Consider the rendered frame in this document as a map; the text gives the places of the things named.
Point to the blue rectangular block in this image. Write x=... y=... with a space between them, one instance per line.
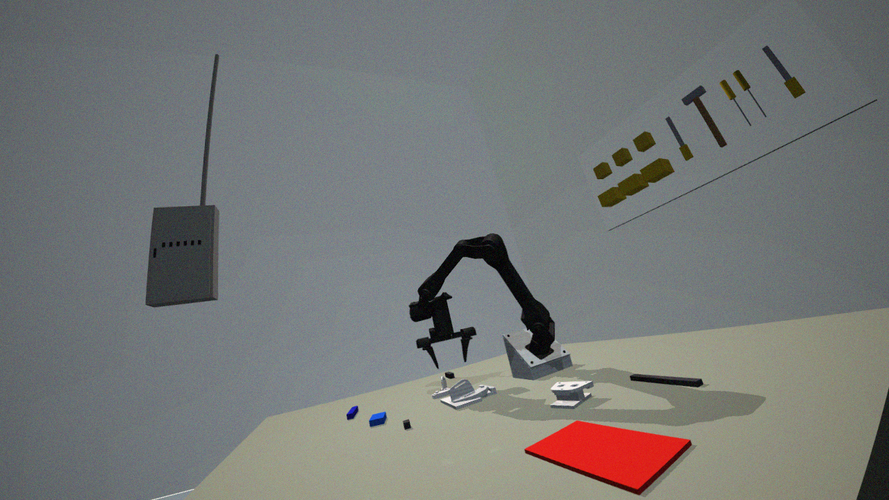
x=377 y=419

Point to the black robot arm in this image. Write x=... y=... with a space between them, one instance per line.
x=492 y=249

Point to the red flat plate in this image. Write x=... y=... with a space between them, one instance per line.
x=626 y=459

